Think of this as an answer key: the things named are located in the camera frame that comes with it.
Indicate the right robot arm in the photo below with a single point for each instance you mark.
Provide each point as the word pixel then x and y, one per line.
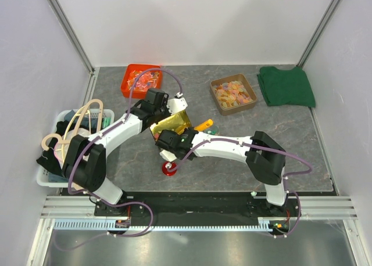
pixel 263 156

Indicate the beige clothes hanger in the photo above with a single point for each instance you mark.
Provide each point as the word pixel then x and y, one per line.
pixel 76 122

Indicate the star candy tin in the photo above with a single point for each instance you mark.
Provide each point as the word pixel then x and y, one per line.
pixel 177 123

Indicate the green folded cloth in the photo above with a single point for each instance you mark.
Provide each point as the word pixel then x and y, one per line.
pixel 285 87

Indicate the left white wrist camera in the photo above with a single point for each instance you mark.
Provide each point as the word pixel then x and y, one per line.
pixel 177 104

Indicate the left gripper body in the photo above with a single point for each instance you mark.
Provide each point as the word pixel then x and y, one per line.
pixel 162 111

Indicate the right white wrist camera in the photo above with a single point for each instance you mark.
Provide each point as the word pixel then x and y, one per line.
pixel 167 156

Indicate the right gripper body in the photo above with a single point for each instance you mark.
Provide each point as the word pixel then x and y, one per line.
pixel 186 129

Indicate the orange candy box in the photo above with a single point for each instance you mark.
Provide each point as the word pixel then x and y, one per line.
pixel 151 79

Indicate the white laundry basket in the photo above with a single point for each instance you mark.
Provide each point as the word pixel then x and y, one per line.
pixel 45 178

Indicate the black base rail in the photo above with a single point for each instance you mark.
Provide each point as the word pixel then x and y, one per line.
pixel 183 203

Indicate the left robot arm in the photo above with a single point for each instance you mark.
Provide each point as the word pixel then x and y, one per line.
pixel 85 164

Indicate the brown gummy candy box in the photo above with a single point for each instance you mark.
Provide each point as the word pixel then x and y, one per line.
pixel 233 94

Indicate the red jar lid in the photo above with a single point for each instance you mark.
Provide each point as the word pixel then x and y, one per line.
pixel 169 168

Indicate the yellow plastic scoop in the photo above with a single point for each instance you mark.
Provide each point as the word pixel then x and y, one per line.
pixel 203 126

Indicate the white cable duct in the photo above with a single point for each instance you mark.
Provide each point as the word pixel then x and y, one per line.
pixel 121 225

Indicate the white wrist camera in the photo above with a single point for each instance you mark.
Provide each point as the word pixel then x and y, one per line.
pixel 167 156
pixel 177 104

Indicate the clear glass jar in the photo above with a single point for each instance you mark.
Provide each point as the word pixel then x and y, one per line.
pixel 212 130

